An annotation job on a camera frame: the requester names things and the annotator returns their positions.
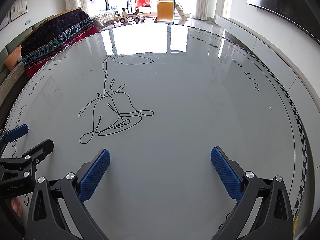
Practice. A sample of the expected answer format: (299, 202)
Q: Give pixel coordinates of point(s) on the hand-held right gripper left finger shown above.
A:
(93, 175)

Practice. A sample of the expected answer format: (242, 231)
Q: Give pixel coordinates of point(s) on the framed wall picture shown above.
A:
(3, 21)
(18, 6)

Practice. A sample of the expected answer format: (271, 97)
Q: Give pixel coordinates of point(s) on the yellow toy slide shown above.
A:
(165, 10)

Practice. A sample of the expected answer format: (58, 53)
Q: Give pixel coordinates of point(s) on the dark patterned blanket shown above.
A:
(57, 35)

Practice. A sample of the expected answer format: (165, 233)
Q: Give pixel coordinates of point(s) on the orange cushion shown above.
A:
(12, 57)

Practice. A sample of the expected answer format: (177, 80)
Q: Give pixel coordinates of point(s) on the green sofa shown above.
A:
(5, 55)

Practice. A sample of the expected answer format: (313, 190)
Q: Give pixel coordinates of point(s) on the white toy slide ladder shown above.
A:
(180, 11)

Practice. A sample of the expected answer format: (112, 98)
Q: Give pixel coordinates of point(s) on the white low cabinet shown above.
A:
(262, 37)

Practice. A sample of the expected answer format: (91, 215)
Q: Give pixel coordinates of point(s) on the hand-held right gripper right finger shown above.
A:
(226, 173)

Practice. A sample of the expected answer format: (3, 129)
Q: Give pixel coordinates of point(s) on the white ride-on toy car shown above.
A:
(130, 18)

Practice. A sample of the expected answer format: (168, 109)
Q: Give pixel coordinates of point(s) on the person's left hand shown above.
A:
(17, 205)

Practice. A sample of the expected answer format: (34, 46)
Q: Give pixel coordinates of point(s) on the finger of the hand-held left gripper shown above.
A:
(42, 148)
(16, 133)

